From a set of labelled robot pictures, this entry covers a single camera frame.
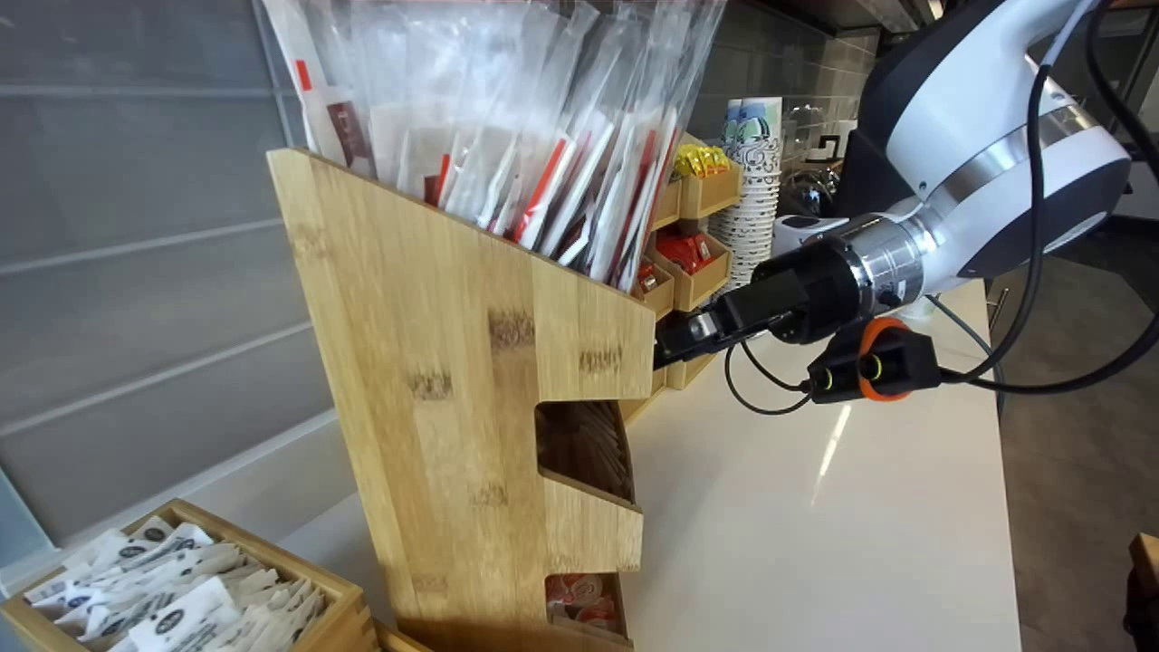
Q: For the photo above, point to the clear packaged stirrers bundle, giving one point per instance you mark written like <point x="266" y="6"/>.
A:
<point x="540" y="122"/>

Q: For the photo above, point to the wooden tray of white sachets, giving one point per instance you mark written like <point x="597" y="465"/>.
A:
<point x="190" y="580"/>

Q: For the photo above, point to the yellow sachets top bin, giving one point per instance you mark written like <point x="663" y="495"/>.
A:
<point x="696" y="162"/>

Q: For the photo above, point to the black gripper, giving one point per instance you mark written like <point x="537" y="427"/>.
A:
<point x="799" y="298"/>

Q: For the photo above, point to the small wooden three-tier stand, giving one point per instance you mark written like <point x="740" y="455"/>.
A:
<point x="438" y="344"/>

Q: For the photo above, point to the black orange wrist camera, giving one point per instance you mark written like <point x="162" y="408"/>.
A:
<point x="877" y="361"/>

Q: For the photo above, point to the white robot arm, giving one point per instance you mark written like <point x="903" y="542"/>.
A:
<point x="966" y="164"/>

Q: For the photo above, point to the large wooden sachet rack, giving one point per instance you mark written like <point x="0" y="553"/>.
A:
<point x="687" y="203"/>

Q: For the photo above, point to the left paper cup stack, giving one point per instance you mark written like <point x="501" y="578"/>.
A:
<point x="756" y="145"/>

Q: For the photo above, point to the red sachets middle bin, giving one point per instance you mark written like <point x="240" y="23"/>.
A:
<point x="689" y="251"/>

